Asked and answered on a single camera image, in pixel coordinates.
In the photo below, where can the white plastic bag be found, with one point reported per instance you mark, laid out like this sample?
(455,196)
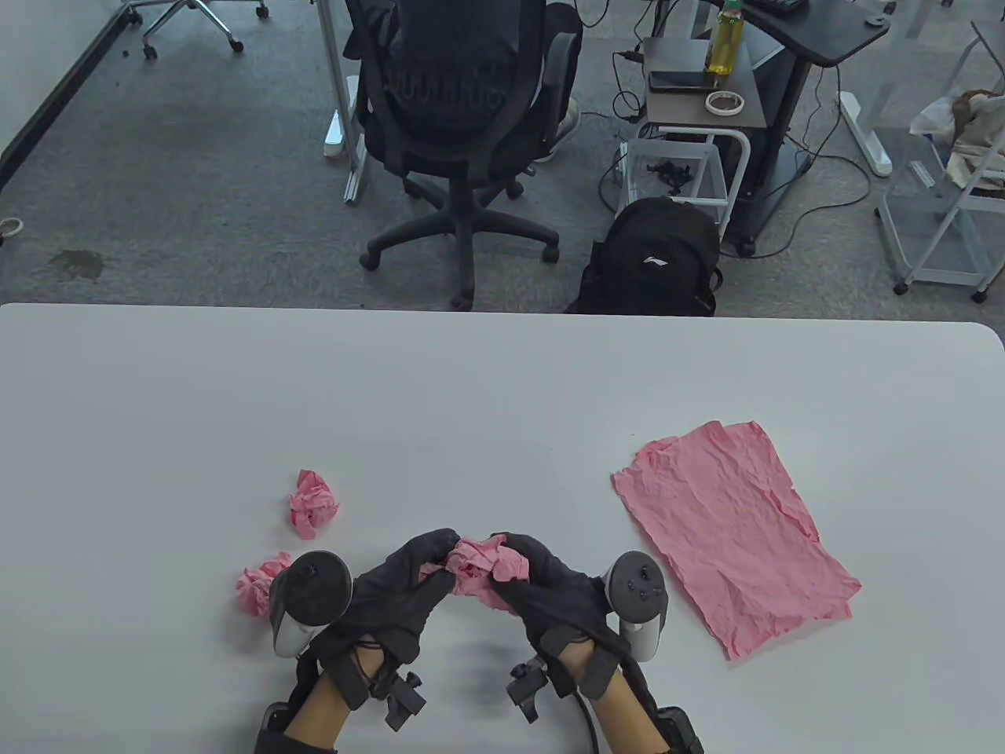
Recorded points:
(934,114)

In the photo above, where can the beige cloth bundle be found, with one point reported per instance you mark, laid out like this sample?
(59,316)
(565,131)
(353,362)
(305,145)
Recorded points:
(977,149)

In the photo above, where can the white wheeled rack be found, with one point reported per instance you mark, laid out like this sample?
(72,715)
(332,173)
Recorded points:
(946,251)

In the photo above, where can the black white handheld controller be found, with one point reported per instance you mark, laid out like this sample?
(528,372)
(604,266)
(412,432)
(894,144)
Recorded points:
(310,585)
(640,585)

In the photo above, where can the white desk leg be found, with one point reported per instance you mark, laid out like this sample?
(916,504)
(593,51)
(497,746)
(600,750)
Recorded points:
(334,63)

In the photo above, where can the black mesh office chair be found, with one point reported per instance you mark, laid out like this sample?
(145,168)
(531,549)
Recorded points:
(455,149)

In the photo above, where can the black keyboard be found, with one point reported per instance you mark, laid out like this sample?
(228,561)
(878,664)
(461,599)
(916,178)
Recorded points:
(781,5)

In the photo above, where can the white desk foot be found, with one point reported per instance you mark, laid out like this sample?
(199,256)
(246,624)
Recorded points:
(864,133)

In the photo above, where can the white tape roll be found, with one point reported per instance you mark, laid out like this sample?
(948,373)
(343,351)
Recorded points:
(19,225)
(726,113)

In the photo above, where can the yellow drink bottle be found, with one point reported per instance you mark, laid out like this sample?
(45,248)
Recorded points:
(724,47)

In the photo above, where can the person's left forearm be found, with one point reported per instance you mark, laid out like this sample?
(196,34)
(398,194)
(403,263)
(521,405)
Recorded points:
(318,707)

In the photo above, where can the small black gadget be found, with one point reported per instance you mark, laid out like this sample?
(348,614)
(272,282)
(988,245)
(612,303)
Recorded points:
(671,177)

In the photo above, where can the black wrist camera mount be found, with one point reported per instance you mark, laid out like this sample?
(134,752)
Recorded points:
(526,683)
(400,703)

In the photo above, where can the black backpack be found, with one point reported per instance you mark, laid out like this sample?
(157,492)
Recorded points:
(652,259)

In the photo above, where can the swivel chair with chrome base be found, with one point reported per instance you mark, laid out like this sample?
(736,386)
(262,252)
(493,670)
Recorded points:
(208,16)

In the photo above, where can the black phone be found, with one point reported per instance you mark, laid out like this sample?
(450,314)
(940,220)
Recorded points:
(679,81)

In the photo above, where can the black standing desk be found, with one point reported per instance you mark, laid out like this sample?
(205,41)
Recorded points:
(832,35)

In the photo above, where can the grey side table white frame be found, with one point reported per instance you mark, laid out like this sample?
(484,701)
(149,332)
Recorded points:
(675,55)

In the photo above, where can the person's right hand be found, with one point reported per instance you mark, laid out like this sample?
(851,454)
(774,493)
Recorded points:
(561,605)

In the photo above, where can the person's left hand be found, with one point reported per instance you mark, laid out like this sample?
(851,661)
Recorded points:
(392,597)

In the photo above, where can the person's right forearm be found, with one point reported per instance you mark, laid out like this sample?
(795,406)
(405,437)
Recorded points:
(620,707)

